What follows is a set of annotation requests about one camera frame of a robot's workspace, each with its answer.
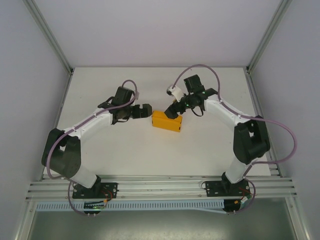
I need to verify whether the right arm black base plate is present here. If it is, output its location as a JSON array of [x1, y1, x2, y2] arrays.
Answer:
[[204, 180, 251, 198]]

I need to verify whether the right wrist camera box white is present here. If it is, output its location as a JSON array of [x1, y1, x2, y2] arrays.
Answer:
[[166, 84, 186, 103]]

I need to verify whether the aluminium frame leg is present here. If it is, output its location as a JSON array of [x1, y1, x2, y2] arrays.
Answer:
[[14, 198, 38, 240], [286, 197, 312, 240]]

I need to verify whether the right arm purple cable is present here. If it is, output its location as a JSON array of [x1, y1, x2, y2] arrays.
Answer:
[[171, 64, 299, 216]]

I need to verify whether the yellow paper box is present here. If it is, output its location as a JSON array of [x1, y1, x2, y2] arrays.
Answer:
[[151, 109, 183, 133]]

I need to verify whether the red wire with yellow connector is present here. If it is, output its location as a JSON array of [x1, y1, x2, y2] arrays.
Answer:
[[234, 187, 252, 205], [101, 189, 115, 205]]

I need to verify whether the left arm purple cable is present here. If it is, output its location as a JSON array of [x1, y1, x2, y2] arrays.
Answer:
[[46, 79, 140, 217]]

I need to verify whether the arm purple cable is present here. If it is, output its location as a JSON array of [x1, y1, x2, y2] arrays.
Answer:
[[171, 64, 299, 216], [46, 79, 140, 217]]

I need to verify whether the slotted grey cable duct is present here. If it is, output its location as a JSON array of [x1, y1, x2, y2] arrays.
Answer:
[[36, 198, 241, 214]]

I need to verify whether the thin black cable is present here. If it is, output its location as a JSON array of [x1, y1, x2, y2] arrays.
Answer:
[[199, 179, 226, 192]]

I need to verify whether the aluminium frame post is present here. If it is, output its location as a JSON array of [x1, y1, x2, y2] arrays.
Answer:
[[246, 0, 293, 74], [21, 0, 75, 76]]

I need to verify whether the aluminium mounting rail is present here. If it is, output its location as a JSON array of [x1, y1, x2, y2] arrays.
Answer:
[[26, 174, 298, 201]]

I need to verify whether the black round base housing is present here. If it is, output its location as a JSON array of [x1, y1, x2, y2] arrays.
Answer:
[[223, 199, 244, 216], [83, 201, 103, 218]]

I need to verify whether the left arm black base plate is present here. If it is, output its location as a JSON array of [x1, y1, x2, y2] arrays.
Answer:
[[72, 182, 119, 200]]

